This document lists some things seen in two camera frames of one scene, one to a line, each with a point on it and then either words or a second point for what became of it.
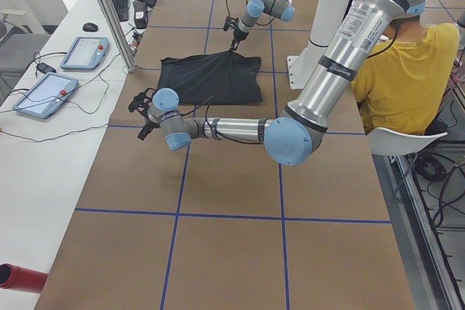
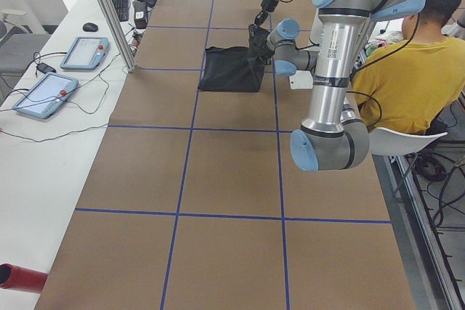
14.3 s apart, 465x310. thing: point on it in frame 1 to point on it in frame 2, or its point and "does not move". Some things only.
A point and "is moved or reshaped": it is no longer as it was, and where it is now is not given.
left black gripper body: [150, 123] to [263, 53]
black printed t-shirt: [224, 78] is moved or reshaped
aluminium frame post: [112, 20] does not move
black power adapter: [45, 67] does not move
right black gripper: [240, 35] to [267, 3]
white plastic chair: [386, 142] does not move
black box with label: [140, 14] does not move
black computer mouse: [89, 27] does not move
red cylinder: [12, 276] does not move
